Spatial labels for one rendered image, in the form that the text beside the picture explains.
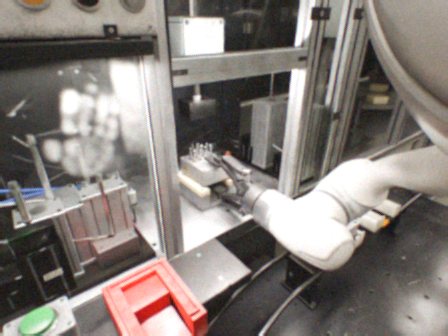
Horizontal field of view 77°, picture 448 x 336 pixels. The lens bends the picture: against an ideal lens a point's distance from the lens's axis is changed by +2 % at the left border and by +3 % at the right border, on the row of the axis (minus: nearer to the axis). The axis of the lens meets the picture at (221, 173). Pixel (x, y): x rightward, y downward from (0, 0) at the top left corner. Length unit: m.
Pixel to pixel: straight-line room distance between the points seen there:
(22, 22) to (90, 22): 0.08
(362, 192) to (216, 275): 0.34
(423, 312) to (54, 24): 1.04
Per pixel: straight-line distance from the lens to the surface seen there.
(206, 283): 0.63
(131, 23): 0.47
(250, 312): 0.87
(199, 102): 0.77
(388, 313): 0.98
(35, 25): 0.44
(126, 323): 0.52
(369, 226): 0.95
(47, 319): 0.49
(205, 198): 0.79
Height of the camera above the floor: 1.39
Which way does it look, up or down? 28 degrees down
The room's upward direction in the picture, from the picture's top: straight up
